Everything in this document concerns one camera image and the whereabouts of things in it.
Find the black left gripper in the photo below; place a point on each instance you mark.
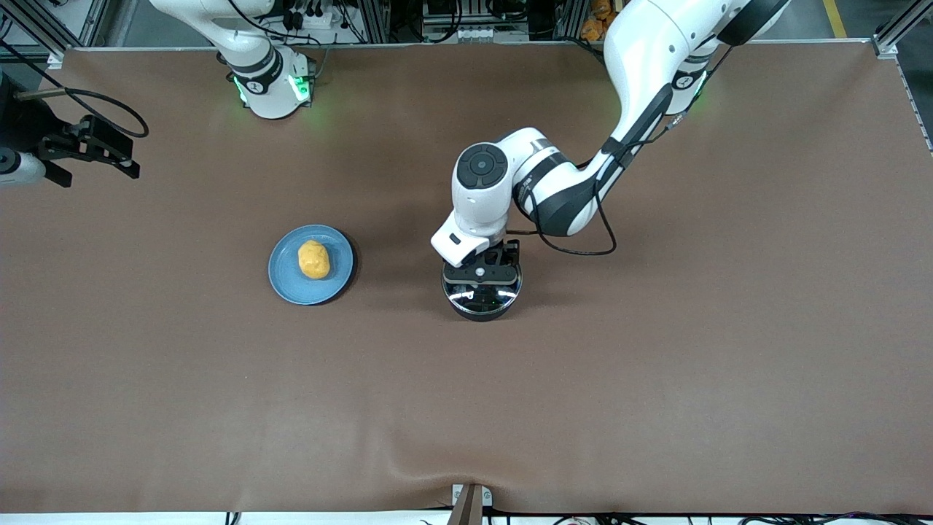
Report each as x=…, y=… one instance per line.
x=504, y=254

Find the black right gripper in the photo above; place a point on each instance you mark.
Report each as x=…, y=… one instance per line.
x=28, y=125

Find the glass lid with blue knob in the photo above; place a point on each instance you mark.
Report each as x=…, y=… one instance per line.
x=481, y=295

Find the yellow potato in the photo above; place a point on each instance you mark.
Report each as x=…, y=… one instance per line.
x=313, y=260

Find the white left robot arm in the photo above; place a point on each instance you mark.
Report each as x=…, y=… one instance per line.
x=641, y=58

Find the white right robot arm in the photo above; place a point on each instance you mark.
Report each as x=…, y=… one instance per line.
x=270, y=87

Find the brown table cover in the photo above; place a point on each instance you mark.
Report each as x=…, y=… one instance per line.
x=466, y=408

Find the blue round plate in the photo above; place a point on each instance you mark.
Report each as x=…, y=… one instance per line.
x=288, y=281

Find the bag of orange snacks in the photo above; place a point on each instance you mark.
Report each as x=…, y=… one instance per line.
x=598, y=25

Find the white power strip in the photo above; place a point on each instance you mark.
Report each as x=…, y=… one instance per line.
x=321, y=20

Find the aluminium frame profiles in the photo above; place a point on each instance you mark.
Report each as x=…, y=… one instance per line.
x=44, y=22

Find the grey metal bracket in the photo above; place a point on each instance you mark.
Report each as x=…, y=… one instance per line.
x=487, y=496

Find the brown mounting post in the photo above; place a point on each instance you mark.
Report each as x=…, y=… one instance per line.
x=466, y=510

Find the aluminium frame post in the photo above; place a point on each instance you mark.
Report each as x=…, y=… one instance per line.
x=373, y=18

